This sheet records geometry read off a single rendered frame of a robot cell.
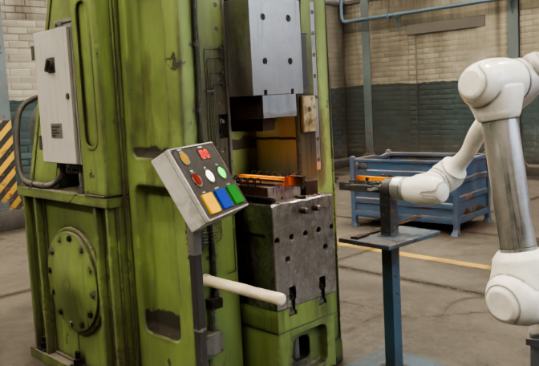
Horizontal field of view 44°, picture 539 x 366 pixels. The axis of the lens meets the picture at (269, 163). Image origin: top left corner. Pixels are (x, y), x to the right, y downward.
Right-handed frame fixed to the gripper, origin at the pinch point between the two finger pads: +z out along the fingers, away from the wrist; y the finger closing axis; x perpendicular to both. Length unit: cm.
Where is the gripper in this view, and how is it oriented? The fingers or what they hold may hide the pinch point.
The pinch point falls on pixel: (351, 185)
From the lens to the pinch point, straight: 264.4
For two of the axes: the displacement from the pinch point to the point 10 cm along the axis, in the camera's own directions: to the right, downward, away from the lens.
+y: 7.2, -1.1, 6.9
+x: -0.5, -9.9, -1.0
